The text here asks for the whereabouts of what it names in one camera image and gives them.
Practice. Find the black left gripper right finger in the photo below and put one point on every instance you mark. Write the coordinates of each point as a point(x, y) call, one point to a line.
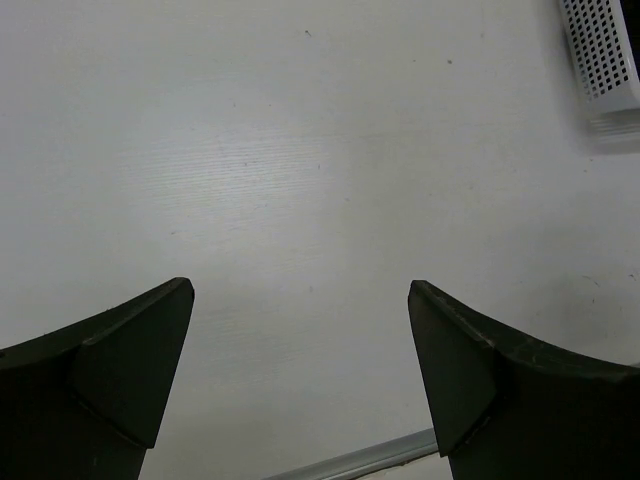
point(506, 405)

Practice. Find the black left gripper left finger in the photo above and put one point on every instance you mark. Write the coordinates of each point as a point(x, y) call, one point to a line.
point(87, 401)

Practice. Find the white perforated plastic basket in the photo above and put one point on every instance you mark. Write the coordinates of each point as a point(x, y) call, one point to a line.
point(603, 41)

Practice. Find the aluminium table edge rail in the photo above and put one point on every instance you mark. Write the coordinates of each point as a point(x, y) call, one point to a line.
point(357, 464)

